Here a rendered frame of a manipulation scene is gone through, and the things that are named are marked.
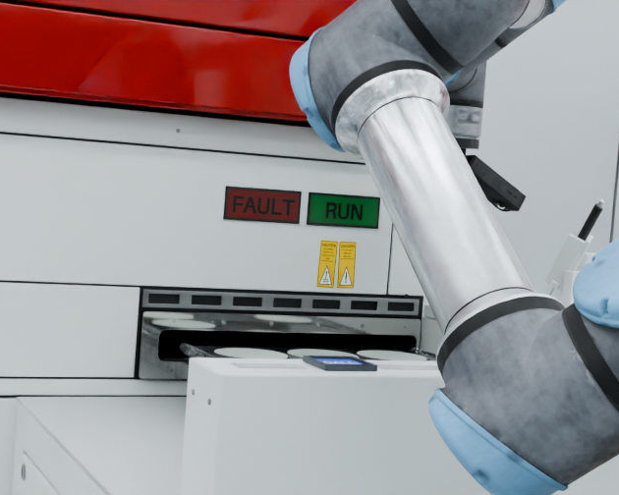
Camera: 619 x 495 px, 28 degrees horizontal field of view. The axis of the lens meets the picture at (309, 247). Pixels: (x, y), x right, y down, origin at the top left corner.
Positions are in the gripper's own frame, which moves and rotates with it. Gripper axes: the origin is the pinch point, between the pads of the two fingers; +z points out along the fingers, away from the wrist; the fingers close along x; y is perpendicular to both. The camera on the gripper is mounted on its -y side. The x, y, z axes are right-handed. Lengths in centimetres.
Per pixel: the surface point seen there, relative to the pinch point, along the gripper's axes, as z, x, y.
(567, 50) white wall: -57, -154, -145
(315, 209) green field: -8.6, -18.0, 13.1
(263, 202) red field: -9.2, -18.7, 21.4
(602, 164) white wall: -23, -152, -162
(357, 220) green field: -7.3, -17.4, 6.2
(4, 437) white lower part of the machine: 24, -22, 56
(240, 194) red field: -10.1, -19.0, 25.0
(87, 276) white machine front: 2, -21, 46
